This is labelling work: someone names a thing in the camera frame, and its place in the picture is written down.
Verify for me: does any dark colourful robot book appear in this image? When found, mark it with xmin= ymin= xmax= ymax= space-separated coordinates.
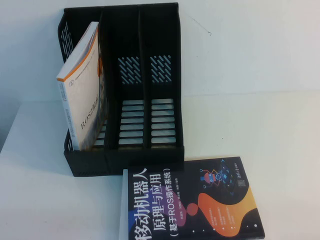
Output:
xmin=126 ymin=156 xmax=266 ymax=240

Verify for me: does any black plastic book stand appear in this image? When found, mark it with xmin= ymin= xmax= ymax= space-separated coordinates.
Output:
xmin=56 ymin=2 xmax=186 ymax=178

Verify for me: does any white orange ROS2 book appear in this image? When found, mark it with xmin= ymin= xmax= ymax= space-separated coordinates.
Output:
xmin=56 ymin=21 xmax=109 ymax=153

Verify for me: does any white book with blue strip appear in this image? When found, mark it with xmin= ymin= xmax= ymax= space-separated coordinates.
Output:
xmin=116 ymin=168 xmax=130 ymax=240

